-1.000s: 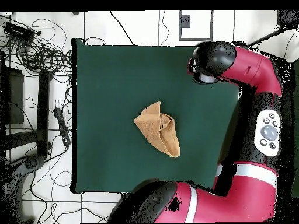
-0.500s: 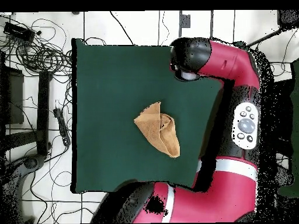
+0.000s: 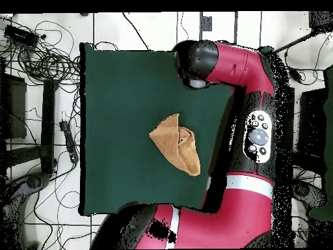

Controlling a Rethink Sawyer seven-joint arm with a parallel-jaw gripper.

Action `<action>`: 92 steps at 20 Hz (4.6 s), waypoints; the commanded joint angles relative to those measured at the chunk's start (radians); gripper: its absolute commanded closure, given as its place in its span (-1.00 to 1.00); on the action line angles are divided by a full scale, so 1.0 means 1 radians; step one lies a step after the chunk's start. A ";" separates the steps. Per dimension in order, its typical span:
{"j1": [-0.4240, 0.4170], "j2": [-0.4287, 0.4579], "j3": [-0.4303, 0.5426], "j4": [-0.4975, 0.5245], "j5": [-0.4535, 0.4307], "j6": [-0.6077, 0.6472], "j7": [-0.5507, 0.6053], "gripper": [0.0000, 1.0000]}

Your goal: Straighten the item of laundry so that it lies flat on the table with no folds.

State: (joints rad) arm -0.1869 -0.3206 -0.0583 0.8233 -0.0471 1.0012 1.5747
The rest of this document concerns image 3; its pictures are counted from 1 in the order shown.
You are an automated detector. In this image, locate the dark flat box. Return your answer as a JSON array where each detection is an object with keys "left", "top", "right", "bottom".
[
  {"left": 296, "top": 88, "right": 328, "bottom": 157},
  {"left": 0, "top": 74, "right": 27, "bottom": 140}
]

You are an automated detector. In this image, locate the black electronics box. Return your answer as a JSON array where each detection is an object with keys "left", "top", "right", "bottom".
[{"left": 3, "top": 23, "right": 40, "bottom": 48}]

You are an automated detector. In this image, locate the black upright bar stand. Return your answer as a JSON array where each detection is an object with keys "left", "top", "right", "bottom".
[
  {"left": 40, "top": 79, "right": 59, "bottom": 175},
  {"left": 284, "top": 87, "right": 296, "bottom": 157}
]

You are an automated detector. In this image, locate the dark grey power adapter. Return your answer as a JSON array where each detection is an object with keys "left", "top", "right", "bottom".
[{"left": 287, "top": 67, "right": 304, "bottom": 84}]

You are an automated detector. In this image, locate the black power strip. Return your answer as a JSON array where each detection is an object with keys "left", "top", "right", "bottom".
[{"left": 59, "top": 120, "right": 79, "bottom": 164}]

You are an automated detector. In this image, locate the tan terry towel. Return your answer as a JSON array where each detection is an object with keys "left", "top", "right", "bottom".
[{"left": 148, "top": 113, "right": 202, "bottom": 177}]

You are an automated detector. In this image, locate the dark tripod rod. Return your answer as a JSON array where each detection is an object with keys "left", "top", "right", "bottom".
[{"left": 273, "top": 10, "right": 333, "bottom": 54}]

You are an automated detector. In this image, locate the dark green table cloth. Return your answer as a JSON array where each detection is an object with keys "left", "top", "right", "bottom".
[{"left": 79, "top": 42, "right": 273, "bottom": 217}]

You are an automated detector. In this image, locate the tangle of black cables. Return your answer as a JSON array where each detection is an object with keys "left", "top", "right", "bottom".
[{"left": 0, "top": 15, "right": 81, "bottom": 87}]

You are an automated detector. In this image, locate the grey curved base foot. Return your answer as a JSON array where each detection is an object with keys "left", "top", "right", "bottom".
[
  {"left": 292, "top": 179, "right": 328, "bottom": 209},
  {"left": 0, "top": 171, "right": 51, "bottom": 249}
]

